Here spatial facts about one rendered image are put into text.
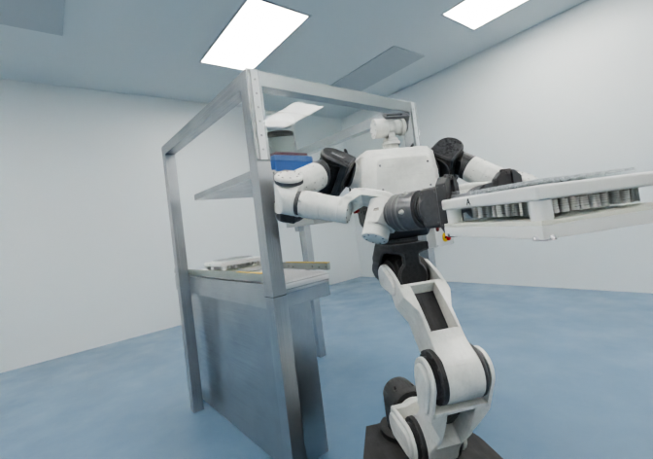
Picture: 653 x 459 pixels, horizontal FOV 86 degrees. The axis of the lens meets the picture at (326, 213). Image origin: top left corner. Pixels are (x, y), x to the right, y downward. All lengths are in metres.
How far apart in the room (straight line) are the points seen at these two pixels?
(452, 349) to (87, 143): 4.43
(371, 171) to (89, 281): 3.96
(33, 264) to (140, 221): 1.07
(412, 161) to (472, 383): 0.65
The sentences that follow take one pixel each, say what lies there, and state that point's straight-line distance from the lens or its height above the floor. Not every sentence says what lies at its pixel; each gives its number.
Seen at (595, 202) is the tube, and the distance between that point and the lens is 0.64.
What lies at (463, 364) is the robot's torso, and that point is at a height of 0.61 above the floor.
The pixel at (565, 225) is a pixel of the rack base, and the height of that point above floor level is 0.98.
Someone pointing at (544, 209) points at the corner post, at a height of 1.00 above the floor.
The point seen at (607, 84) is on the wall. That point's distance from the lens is 4.53.
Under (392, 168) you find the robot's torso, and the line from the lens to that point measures 1.14.
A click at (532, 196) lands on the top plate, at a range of 0.52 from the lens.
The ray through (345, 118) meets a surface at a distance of 1.63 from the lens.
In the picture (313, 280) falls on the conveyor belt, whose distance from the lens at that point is 1.50.
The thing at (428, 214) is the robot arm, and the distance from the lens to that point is 0.76.
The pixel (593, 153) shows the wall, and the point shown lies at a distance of 4.47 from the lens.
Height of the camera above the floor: 1.02
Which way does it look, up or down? 2 degrees up
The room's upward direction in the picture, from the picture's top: 7 degrees counter-clockwise
